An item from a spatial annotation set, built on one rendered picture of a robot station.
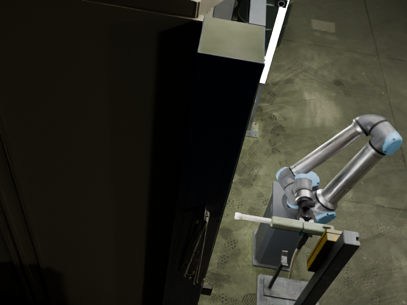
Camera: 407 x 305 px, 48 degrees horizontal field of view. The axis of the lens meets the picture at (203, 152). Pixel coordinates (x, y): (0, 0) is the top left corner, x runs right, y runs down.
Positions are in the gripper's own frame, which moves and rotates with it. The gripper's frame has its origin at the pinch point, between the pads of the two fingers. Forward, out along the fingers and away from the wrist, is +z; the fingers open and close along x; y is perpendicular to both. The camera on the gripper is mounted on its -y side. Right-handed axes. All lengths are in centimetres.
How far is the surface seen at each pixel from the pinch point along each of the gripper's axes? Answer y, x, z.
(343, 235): -49, 2, 32
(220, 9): 43, 59, -261
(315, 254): -26.4, 5.3, 27.8
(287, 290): 35.2, 0.7, 14.0
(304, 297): 0.4, 2.5, 33.8
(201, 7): -116, 65, 9
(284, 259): 5.2, 10.0, 13.7
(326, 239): -39.5, 5.2, 28.7
